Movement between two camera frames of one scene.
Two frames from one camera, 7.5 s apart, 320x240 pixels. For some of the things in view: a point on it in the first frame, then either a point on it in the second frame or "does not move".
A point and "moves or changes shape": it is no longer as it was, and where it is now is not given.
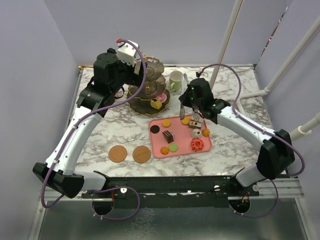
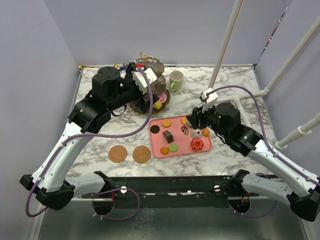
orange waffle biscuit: x=186 y=120 does not move
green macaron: x=173 y=147 does not move
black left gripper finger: x=138 y=78 → x=143 y=104
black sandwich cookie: x=154 y=129 does not move
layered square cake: x=196 y=124 moves or changes shape
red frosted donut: x=196 y=144 does not move
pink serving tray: x=172 y=136 does not move
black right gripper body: x=188 y=100 → x=204 y=119
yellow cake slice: x=156 y=103 does not move
